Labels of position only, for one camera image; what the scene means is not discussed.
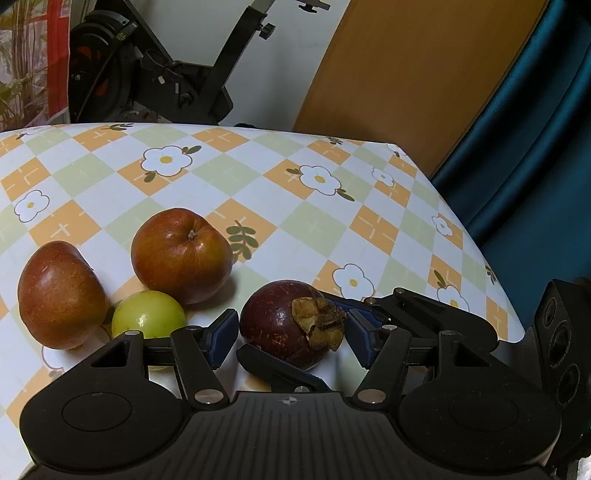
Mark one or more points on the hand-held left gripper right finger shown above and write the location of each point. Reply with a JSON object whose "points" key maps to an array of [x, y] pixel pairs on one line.
{"points": [[364, 341]]}

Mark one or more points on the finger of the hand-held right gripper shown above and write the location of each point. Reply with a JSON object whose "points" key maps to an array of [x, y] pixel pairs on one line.
{"points": [[429, 307], [286, 374]]}

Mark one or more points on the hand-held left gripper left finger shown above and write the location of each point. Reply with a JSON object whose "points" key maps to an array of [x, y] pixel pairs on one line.
{"points": [[221, 339]]}

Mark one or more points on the dark purple mangosteen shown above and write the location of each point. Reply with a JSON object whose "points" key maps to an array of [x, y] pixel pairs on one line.
{"points": [[277, 323]]}

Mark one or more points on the green round fruit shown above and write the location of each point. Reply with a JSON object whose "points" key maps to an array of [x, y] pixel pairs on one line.
{"points": [[147, 316]]}

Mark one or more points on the red apple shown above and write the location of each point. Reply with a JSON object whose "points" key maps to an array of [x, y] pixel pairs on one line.
{"points": [[180, 258], [60, 295]]}

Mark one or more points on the checked floral tablecloth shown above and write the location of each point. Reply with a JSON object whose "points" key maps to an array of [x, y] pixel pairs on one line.
{"points": [[277, 207]]}

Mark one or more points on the teal curtain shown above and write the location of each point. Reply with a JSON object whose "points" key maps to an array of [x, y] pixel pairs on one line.
{"points": [[531, 161]]}

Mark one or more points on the wooden door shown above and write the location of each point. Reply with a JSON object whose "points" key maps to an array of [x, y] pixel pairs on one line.
{"points": [[392, 83]]}

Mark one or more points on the black exercise bike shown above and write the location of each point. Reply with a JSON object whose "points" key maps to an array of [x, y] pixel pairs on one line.
{"points": [[184, 78]]}

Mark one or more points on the printed backdrop cloth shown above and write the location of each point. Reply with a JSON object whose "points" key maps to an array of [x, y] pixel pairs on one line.
{"points": [[27, 69]]}

